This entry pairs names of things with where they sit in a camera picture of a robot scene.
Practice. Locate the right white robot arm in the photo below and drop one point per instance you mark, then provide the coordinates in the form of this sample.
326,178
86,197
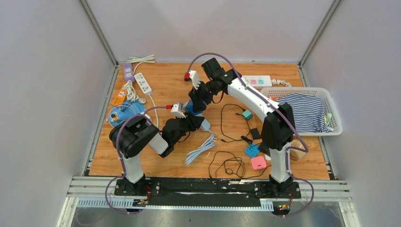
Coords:
278,127

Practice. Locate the white power strip with cord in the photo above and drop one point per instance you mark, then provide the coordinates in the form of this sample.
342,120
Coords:
143,84

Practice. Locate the black mounting rail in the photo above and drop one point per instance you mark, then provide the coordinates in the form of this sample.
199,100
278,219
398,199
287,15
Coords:
205,192

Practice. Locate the black TP-Link charger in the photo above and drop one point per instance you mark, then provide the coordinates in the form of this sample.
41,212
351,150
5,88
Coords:
252,135

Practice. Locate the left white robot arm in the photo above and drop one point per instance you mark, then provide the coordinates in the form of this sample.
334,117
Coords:
133,135

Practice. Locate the purple power strip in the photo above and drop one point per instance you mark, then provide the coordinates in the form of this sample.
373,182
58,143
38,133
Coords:
128,72

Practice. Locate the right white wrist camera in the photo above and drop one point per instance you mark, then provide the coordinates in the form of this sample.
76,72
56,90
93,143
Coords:
195,79

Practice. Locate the small blue charger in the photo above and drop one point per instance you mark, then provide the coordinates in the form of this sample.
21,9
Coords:
252,150

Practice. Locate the white plastic basket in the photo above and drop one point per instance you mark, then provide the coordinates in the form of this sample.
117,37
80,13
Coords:
332,117

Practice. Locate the dark blue cube adapter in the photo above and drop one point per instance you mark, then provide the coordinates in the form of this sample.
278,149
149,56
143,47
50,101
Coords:
188,106

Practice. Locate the light blue power strip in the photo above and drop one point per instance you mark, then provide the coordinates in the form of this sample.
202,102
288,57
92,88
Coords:
205,125

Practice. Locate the white power strip blue USB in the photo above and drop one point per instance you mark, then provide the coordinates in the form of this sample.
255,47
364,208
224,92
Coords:
262,81

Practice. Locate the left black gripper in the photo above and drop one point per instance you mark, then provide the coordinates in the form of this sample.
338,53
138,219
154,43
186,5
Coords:
194,122

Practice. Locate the pink square charger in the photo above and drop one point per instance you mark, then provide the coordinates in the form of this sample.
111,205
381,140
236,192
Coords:
258,163

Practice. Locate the striped blue white cloth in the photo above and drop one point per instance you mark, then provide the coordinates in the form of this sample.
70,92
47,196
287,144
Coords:
308,111

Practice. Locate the orange power strip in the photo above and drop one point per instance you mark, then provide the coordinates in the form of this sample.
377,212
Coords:
121,96

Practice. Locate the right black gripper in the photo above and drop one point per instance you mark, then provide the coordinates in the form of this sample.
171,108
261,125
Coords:
197,98

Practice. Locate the wooden cube adapter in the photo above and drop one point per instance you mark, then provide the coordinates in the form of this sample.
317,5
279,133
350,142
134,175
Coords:
297,153

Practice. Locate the black charger with cable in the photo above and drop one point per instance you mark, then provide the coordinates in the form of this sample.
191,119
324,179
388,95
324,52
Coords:
228,164

